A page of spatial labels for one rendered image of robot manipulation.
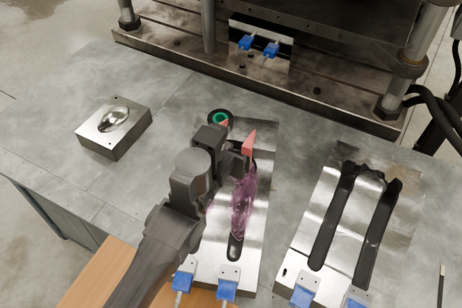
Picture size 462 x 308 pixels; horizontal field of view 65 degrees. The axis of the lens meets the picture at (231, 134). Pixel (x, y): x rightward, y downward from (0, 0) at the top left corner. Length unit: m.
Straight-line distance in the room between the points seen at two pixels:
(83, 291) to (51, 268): 0.99
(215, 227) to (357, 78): 0.87
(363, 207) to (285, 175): 0.27
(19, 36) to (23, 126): 2.09
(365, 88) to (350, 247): 0.72
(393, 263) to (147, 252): 0.63
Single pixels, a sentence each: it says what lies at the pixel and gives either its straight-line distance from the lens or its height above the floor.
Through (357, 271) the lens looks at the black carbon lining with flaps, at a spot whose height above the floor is 0.88.
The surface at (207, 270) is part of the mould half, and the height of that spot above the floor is 0.86.
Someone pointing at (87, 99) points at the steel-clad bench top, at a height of 0.80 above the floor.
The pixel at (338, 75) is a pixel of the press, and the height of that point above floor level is 0.79.
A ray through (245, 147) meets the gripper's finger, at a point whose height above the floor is 1.23.
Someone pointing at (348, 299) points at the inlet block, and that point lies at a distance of 0.89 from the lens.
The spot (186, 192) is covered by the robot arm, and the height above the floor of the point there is 1.28.
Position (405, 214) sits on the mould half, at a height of 0.92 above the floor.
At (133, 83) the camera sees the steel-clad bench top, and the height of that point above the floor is 0.80.
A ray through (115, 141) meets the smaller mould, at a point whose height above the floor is 0.87.
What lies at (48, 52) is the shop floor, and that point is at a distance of 3.20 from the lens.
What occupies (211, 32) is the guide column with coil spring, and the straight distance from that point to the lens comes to 1.52.
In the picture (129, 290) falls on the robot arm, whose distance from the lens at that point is 0.56.
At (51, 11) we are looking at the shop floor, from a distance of 3.69.
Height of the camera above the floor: 1.75
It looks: 50 degrees down
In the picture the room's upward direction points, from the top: straight up
